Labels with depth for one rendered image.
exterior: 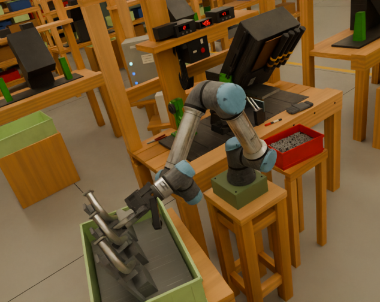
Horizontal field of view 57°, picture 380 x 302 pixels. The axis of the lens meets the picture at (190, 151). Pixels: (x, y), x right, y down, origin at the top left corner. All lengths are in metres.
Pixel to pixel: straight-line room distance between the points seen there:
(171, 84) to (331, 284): 1.70
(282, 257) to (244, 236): 0.41
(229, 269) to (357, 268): 0.88
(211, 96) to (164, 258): 0.76
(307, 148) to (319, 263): 0.88
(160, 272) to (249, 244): 0.53
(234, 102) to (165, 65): 1.17
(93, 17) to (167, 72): 0.61
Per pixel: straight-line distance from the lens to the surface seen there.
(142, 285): 1.51
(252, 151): 1.60
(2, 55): 8.81
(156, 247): 1.74
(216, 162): 2.12
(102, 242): 1.35
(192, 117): 1.45
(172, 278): 1.59
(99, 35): 2.25
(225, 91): 1.35
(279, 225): 2.01
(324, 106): 2.75
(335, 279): 2.62
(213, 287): 1.59
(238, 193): 1.77
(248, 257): 1.96
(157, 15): 2.42
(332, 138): 2.99
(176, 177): 1.29
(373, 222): 3.03
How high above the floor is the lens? 2.02
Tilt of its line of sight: 29 degrees down
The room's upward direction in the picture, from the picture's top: 13 degrees counter-clockwise
